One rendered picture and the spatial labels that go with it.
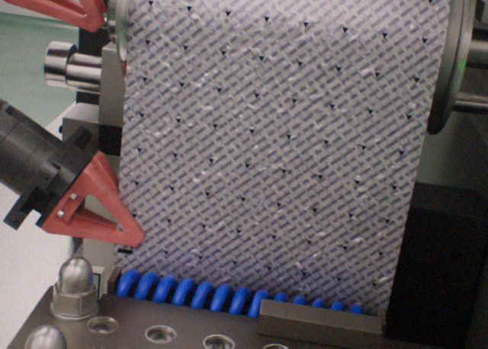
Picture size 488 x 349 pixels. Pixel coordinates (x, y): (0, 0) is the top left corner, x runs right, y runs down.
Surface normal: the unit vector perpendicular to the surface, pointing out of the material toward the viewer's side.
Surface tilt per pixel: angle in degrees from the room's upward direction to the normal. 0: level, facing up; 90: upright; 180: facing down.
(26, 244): 0
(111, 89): 90
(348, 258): 90
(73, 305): 90
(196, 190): 90
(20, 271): 0
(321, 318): 0
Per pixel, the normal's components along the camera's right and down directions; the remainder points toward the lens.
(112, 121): -0.10, 0.35
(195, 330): 0.12, -0.93
